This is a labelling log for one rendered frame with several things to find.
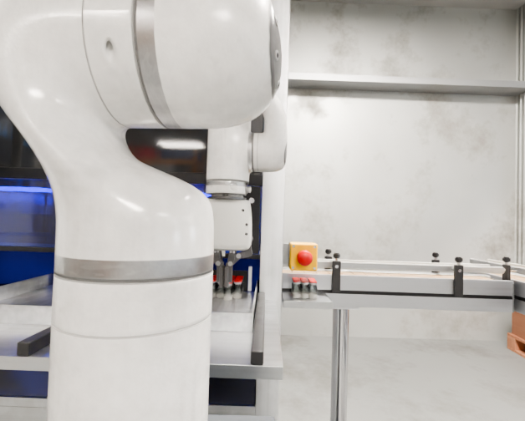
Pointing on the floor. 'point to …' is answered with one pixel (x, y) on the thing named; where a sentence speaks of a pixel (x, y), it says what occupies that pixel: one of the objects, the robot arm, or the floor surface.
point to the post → (273, 223)
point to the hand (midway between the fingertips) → (224, 276)
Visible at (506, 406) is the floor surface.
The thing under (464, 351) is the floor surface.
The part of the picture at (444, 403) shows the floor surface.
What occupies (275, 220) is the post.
